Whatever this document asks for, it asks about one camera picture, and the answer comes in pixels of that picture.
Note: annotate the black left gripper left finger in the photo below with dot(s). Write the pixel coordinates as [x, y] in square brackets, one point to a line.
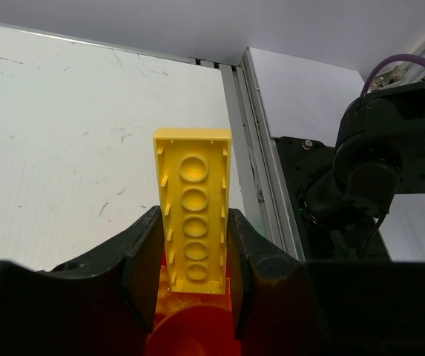
[102, 302]

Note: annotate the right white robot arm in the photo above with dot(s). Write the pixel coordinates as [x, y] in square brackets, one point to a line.
[379, 153]

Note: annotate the yellow 2x3 lego brick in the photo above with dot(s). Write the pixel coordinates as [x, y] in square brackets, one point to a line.
[170, 302]

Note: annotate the orange divided round container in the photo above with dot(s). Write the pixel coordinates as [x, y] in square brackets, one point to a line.
[197, 330]

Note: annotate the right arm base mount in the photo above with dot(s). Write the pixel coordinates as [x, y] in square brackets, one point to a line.
[330, 226]

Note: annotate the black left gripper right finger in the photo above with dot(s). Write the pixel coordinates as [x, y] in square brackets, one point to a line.
[282, 306]

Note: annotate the yellow long lego plate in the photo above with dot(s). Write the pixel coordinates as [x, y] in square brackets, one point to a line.
[193, 176]

